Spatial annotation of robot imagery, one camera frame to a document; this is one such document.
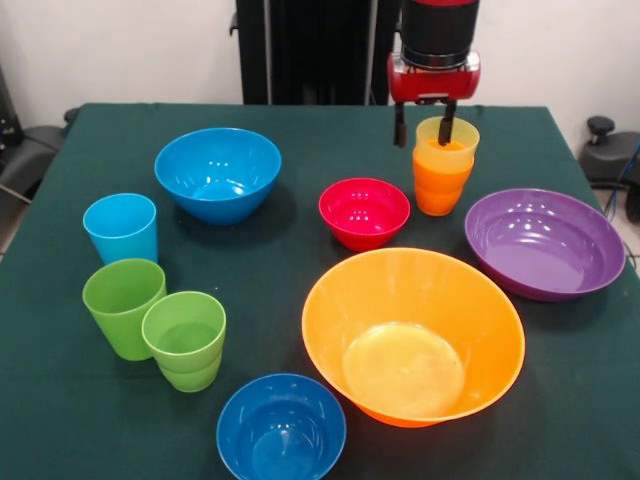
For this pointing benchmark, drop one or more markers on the dark green tablecloth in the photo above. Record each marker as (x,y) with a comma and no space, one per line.
(280,260)

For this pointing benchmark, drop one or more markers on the purple bowl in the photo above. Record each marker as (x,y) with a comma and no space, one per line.
(540,250)

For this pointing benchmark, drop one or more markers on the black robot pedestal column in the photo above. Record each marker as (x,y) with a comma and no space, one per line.
(320,50)

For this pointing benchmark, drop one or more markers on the large orange bowl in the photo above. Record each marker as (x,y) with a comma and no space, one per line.
(400,295)

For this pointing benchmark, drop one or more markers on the dark blue small bowl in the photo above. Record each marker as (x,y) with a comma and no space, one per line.
(280,425)

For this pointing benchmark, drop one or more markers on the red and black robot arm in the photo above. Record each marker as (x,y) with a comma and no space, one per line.
(440,30)

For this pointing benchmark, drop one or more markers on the orange cup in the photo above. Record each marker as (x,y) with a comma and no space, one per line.
(442,180)
(439,205)

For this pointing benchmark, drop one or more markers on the light blue bowl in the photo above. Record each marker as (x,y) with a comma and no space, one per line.
(217,170)

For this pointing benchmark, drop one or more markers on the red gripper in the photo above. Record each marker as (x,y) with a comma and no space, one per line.
(430,85)

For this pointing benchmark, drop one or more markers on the yellow translucent cup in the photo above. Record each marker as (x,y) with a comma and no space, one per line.
(465,147)

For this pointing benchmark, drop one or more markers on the pink-red small bowl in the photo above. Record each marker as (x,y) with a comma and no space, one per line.
(362,215)

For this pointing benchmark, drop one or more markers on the light blue cup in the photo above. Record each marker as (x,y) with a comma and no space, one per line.
(120,235)

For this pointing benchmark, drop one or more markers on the light green cup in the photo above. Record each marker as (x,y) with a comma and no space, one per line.
(182,320)
(190,380)

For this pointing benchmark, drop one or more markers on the black pedestal base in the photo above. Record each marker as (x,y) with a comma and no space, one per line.
(607,155)
(25,155)

